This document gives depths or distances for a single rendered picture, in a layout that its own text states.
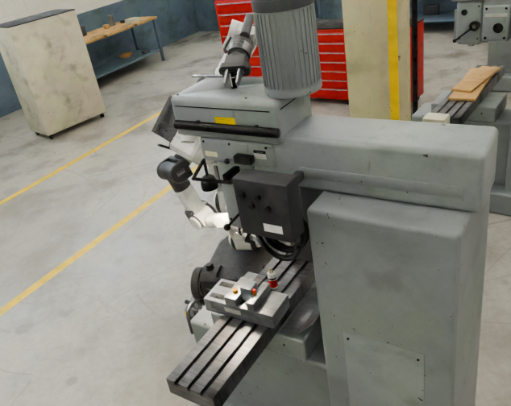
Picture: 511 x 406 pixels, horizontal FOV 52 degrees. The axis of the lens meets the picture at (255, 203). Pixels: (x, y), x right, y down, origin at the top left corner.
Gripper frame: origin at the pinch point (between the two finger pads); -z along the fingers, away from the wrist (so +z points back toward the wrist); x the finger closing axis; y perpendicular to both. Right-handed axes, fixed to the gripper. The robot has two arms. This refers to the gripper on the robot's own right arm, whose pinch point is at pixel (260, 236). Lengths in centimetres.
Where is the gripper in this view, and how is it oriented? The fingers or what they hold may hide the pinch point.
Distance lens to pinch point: 228.3
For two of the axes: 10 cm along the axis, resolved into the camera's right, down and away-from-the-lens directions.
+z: -5.9, -3.2, 7.4
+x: 7.9, -4.0, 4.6
